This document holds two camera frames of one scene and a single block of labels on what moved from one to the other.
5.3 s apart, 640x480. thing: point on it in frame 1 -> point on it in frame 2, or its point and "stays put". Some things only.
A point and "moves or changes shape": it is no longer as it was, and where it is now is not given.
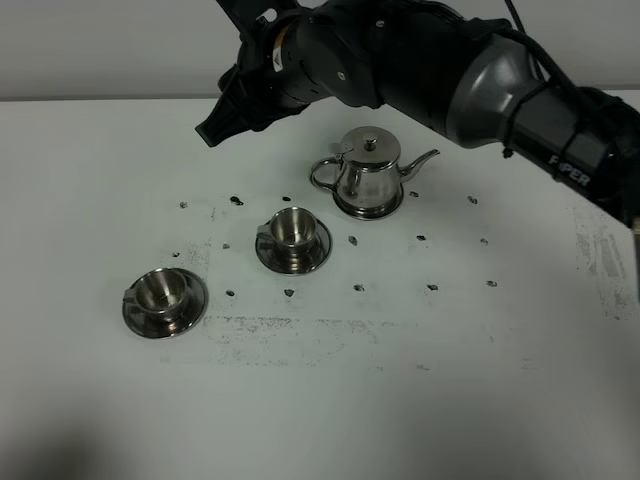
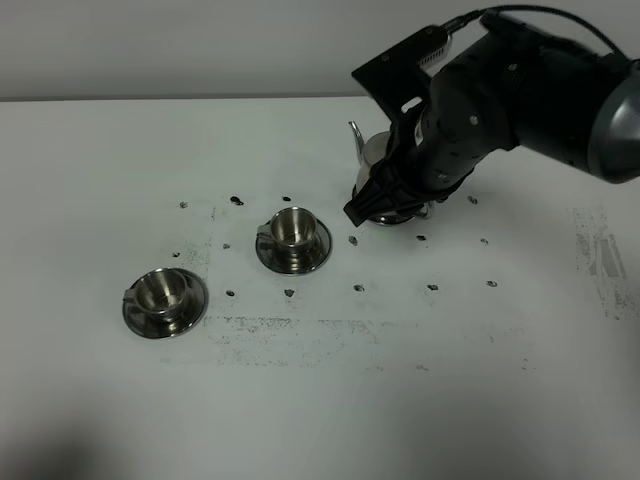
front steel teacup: (158, 291) stays put
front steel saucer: (141, 319) stays put
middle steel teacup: (292, 227) stays put
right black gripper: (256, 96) -> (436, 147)
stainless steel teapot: (370, 173) moves or changes shape
